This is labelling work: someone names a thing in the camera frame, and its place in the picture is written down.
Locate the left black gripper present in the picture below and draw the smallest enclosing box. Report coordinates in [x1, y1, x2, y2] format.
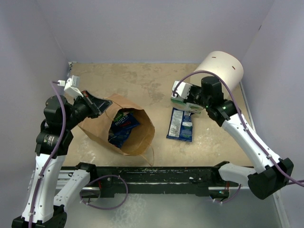
[64, 89, 112, 129]

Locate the green Chuba chips bag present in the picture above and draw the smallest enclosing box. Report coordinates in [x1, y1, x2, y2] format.
[171, 97, 204, 114]

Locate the brown paper bag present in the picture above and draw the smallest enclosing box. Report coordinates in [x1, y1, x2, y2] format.
[78, 94, 155, 166]

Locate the blue white snack packet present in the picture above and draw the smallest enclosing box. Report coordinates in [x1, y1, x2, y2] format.
[166, 108, 193, 142]

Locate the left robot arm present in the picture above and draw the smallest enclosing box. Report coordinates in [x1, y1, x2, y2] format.
[11, 90, 112, 228]

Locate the white cylindrical container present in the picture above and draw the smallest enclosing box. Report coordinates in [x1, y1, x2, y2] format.
[194, 51, 244, 92]

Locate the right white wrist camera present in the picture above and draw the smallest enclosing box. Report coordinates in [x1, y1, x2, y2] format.
[171, 82, 192, 103]

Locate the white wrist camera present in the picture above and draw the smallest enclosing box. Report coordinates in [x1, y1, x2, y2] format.
[171, 82, 192, 103]
[57, 75, 83, 98]

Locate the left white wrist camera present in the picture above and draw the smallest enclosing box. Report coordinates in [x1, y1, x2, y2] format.
[57, 75, 83, 98]

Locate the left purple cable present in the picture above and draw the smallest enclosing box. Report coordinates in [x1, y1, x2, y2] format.
[27, 80, 67, 228]

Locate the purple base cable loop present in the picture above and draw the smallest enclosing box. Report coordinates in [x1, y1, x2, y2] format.
[79, 174, 129, 210]

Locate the black aluminium frame rail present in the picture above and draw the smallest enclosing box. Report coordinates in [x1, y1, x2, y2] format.
[53, 165, 278, 198]

